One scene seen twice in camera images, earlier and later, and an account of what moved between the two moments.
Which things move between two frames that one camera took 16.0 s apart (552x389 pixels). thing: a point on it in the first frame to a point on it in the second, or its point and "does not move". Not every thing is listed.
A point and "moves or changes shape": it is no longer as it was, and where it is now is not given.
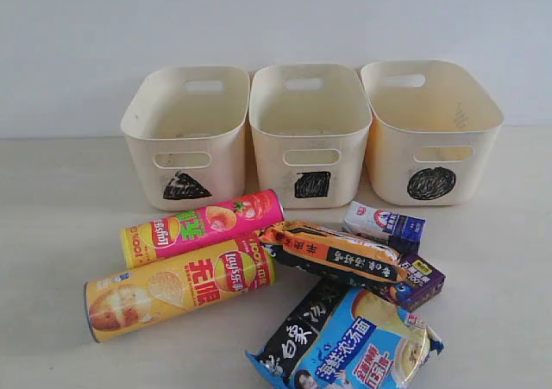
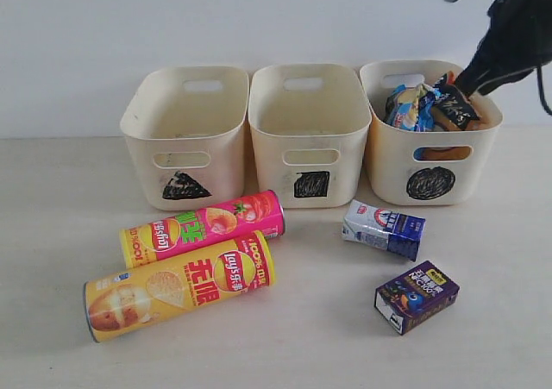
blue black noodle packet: [345, 336] to [411, 108]
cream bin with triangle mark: [185, 128] does not move
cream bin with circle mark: [431, 133] does not move
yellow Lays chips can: [125, 300] does not move
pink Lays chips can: [200, 229] does not move
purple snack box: [423, 285] moves or changes shape
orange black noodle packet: [334, 251] to [451, 110]
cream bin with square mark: [310, 124] does not move
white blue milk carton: [365, 220] does not move
